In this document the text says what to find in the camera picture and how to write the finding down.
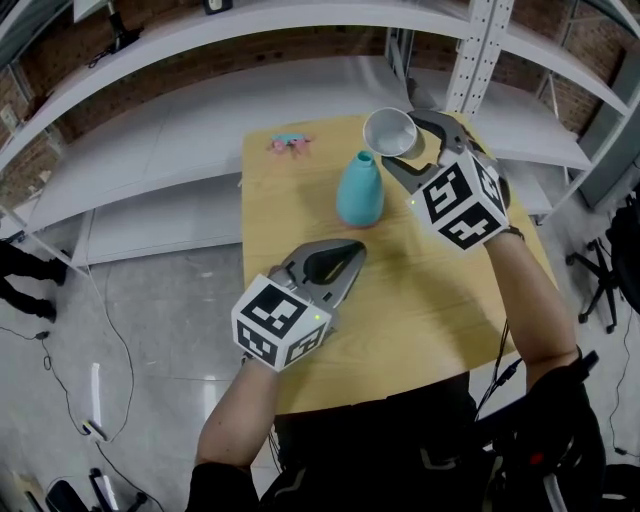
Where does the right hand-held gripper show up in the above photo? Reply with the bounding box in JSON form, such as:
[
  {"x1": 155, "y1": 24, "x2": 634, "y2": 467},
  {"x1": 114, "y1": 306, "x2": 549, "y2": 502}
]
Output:
[{"x1": 382, "y1": 109, "x2": 511, "y2": 251}]

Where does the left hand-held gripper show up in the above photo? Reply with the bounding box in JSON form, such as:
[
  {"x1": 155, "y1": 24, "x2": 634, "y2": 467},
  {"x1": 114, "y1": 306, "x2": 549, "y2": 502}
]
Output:
[{"x1": 230, "y1": 238, "x2": 368, "y2": 374}]

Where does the clear plastic cup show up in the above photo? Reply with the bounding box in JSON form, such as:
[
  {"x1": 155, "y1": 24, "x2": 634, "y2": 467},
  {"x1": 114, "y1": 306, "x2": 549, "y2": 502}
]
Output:
[{"x1": 362, "y1": 107, "x2": 419, "y2": 159}]

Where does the light blue vase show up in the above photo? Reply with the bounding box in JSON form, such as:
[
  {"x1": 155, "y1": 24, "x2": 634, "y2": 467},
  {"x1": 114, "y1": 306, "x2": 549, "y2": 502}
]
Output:
[{"x1": 335, "y1": 151, "x2": 386, "y2": 230}]

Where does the person's right forearm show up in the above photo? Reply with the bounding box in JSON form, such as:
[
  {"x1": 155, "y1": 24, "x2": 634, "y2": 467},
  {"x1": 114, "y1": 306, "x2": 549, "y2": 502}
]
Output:
[{"x1": 482, "y1": 229, "x2": 580, "y2": 376}]

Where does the person's left forearm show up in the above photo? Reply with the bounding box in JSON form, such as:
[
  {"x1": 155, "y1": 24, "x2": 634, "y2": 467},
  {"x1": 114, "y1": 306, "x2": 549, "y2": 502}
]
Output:
[{"x1": 195, "y1": 357, "x2": 279, "y2": 469}]

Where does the pink and blue small object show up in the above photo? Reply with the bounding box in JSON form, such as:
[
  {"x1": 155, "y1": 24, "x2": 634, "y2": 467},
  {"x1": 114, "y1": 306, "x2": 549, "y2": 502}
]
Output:
[{"x1": 269, "y1": 132, "x2": 314, "y2": 156}]

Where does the white metal shelving rack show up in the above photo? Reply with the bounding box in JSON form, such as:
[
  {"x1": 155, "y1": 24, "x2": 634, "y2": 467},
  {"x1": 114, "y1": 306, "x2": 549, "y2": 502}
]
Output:
[
  {"x1": 0, "y1": 0, "x2": 481, "y2": 271},
  {"x1": 449, "y1": 0, "x2": 640, "y2": 226}
]

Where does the grey metal cabinet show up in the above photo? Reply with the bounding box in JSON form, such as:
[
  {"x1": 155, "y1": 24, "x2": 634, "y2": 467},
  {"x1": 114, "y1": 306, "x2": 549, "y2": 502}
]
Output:
[{"x1": 579, "y1": 49, "x2": 640, "y2": 209}]

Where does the person's black clothing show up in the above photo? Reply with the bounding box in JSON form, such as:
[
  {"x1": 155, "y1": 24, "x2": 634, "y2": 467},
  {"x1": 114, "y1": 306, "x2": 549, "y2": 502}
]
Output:
[{"x1": 187, "y1": 349, "x2": 609, "y2": 512}]

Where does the black body-worn harness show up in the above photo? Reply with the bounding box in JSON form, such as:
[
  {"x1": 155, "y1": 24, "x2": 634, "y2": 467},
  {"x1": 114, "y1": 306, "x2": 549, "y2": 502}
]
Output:
[{"x1": 424, "y1": 349, "x2": 609, "y2": 512}]

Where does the white shade table lamp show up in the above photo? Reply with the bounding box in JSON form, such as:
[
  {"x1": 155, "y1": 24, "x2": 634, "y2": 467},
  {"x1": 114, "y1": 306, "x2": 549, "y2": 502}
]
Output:
[{"x1": 72, "y1": 0, "x2": 146, "y2": 56}]

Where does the thin white cable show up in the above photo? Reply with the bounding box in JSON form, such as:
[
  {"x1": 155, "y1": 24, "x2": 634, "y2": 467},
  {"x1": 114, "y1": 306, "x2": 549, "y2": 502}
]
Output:
[{"x1": 84, "y1": 264, "x2": 136, "y2": 441}]

